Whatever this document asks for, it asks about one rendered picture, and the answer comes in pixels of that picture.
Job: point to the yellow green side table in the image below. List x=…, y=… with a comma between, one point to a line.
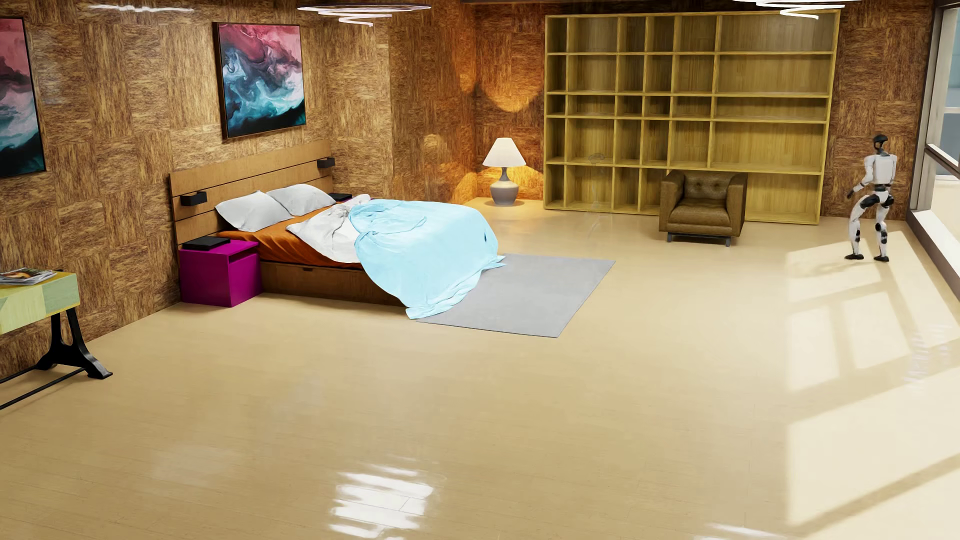
x=37, y=307

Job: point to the large window frame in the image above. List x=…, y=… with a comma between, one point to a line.
x=937, y=142

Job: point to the large wooden bookshelf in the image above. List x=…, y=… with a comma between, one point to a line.
x=690, y=112

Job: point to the brown leather armchair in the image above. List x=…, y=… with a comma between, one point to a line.
x=703, y=206

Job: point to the white table lamp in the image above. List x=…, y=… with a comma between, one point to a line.
x=504, y=169

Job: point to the abstract pink teal painting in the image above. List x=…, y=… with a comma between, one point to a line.
x=16, y=97
x=261, y=79

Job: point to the white bed sheet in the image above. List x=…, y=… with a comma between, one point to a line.
x=330, y=229

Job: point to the wooden bed with headboard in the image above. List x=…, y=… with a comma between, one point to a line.
x=247, y=180

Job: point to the stack of magazines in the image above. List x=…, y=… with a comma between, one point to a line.
x=24, y=276

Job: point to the light blue blanket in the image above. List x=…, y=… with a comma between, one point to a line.
x=424, y=247

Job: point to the black wall sconce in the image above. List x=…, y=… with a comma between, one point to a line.
x=325, y=163
x=193, y=199

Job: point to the white pillow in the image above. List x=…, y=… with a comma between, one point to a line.
x=301, y=199
x=251, y=211

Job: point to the black box on nightstand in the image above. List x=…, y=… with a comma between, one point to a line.
x=205, y=243

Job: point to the grey floor rug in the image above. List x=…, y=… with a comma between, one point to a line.
x=529, y=296

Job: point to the white humanoid robot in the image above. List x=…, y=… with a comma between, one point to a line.
x=876, y=174

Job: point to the magenta nightstand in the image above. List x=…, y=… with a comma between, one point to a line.
x=219, y=274

